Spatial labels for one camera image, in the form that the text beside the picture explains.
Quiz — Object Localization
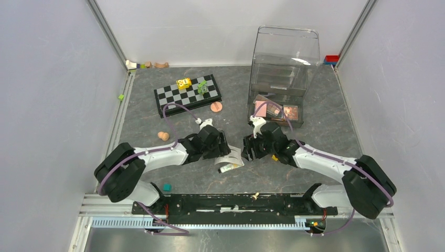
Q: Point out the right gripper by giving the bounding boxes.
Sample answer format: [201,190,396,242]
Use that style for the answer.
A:
[240,132,277,162]

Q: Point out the white cream tube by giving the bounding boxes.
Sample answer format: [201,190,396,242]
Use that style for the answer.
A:
[218,163,239,173]

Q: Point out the pink sponge pad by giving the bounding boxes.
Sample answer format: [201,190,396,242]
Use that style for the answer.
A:
[255,101,267,118]

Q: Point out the brown eyeshadow palette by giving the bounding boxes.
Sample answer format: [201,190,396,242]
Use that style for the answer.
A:
[266,104,282,118]

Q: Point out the peach powder puff brush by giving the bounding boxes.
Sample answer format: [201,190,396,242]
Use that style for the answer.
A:
[210,101,223,113]

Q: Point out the small clear eyeshadow palette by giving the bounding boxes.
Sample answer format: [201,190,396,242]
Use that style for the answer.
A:
[283,105,299,121]

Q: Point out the beige makeup sponge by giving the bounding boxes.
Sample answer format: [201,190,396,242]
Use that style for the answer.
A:
[157,131,170,141]

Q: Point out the clear acrylic makeup organizer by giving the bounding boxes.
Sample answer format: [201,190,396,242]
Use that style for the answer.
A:
[248,26,320,128]

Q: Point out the white eyebrow stencil card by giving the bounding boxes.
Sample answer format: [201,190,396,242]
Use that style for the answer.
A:
[214,144,244,166]

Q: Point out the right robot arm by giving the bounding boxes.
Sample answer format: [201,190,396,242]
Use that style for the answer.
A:
[241,122,397,219]

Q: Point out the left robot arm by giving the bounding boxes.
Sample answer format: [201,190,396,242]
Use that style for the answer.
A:
[94,125,231,214]

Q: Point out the black white chessboard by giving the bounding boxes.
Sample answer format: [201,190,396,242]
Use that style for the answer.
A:
[154,74,222,118]

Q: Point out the green toy block on chessboard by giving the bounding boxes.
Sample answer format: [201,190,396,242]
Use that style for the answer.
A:
[197,80,208,95]

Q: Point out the teal cube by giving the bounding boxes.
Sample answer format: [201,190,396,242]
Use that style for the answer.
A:
[163,183,172,192]

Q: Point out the yellow toy block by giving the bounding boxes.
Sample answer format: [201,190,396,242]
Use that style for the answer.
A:
[176,78,192,90]

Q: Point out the red blue bricks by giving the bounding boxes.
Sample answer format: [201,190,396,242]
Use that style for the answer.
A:
[323,55,340,66]

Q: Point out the wooden blocks in corner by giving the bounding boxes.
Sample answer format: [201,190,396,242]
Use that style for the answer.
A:
[125,60,169,71]

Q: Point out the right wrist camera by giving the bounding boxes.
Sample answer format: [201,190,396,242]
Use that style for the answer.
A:
[249,115,267,139]

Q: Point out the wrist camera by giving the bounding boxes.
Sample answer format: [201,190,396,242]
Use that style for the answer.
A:
[249,115,267,139]
[195,118,213,130]

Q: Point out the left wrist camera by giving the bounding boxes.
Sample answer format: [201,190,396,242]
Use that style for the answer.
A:
[195,118,213,130]

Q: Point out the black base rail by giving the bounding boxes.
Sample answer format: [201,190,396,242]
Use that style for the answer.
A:
[148,193,338,225]

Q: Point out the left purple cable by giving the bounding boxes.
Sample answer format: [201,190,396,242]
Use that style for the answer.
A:
[97,102,203,237]

